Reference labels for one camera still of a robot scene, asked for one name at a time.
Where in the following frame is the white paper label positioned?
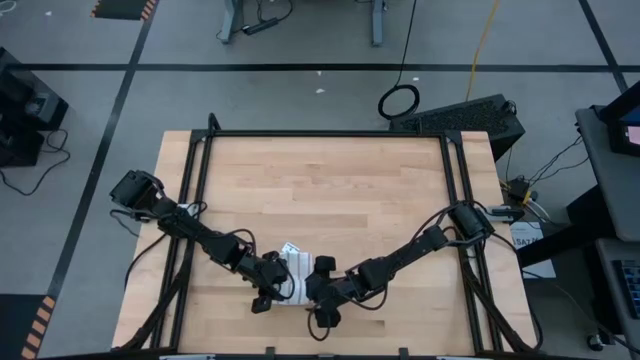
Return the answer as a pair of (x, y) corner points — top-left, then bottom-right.
(509, 222), (557, 280)

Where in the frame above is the black power adapter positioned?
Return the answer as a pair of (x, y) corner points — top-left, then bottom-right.
(504, 175), (540, 205)

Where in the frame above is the black aluminium table frame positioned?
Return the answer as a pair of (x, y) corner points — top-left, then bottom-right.
(113, 112), (544, 357)

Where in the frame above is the black cart base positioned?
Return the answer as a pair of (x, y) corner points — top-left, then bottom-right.
(516, 185), (624, 269)

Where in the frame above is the grey desk leg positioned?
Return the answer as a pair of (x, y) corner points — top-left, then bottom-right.
(368, 0), (387, 48)
(216, 0), (246, 45)

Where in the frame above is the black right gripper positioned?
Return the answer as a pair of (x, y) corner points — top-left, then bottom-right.
(305, 254), (351, 330)

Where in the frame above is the black mat with orange stripes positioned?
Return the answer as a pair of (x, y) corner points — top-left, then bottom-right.
(91, 0), (160, 22)
(0, 293), (57, 360)

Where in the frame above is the black cart monitor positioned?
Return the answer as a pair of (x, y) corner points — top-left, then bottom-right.
(598, 82), (640, 159)

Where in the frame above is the black hanging coiled cable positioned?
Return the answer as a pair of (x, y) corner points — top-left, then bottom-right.
(377, 0), (421, 121)

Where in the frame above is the black computer tower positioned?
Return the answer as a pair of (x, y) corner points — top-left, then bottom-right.
(388, 93), (526, 162)

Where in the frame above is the black floor cable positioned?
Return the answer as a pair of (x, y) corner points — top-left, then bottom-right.
(0, 128), (71, 197)

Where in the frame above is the black power strip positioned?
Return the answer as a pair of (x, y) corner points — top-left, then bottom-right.
(241, 17), (280, 37)

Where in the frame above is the black equipment stack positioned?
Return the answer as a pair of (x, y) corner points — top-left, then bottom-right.
(0, 47), (70, 169)

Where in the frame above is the grey cart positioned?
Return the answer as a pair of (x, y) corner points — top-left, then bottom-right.
(574, 103), (640, 244)

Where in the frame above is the black keyboard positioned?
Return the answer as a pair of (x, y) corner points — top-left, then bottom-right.
(612, 258), (640, 321)

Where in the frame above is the white striped towel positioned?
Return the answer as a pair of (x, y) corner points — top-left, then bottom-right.
(276, 242), (317, 307)

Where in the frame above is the grey keyboard shelf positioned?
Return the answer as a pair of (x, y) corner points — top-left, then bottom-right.
(594, 237), (640, 351)

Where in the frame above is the yellow hanging cable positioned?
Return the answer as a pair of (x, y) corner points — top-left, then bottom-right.
(464, 0), (502, 103)

